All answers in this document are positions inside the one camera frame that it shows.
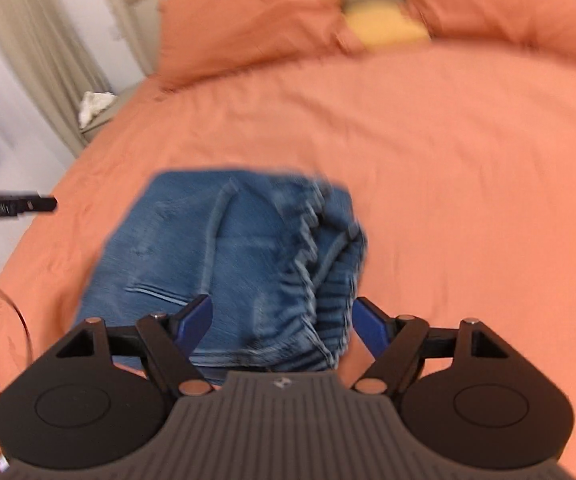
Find blue denim jeans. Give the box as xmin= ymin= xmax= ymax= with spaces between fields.
xmin=78 ymin=170 xmax=367 ymax=382

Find beige bedside table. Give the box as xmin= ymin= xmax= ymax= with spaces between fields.
xmin=79 ymin=84 xmax=139 ymax=145

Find white crumpled cloth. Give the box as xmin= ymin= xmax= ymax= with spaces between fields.
xmin=78 ymin=91 xmax=118 ymax=130

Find orange bed duvet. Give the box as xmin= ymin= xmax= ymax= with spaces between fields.
xmin=0 ymin=41 xmax=576 ymax=475

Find beige curtain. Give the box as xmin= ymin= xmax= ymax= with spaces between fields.
xmin=0 ymin=0 xmax=110 ymax=156

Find yellow pillow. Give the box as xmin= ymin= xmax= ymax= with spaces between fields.
xmin=344 ymin=1 xmax=431 ymax=51

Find orange pillow left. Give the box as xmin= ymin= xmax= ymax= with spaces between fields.
xmin=157 ymin=0 xmax=364 ymax=90

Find black cable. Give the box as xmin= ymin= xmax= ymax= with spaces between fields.
xmin=0 ymin=274 xmax=36 ymax=361

